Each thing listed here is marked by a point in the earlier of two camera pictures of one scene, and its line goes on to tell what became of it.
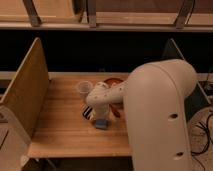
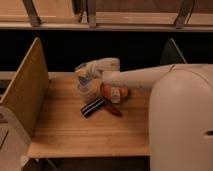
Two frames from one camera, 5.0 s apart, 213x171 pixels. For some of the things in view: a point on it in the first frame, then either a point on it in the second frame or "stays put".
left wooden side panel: (28, 92) stays put
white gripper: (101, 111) -> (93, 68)
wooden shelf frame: (128, 15) stays put
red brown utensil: (115, 110) stays put
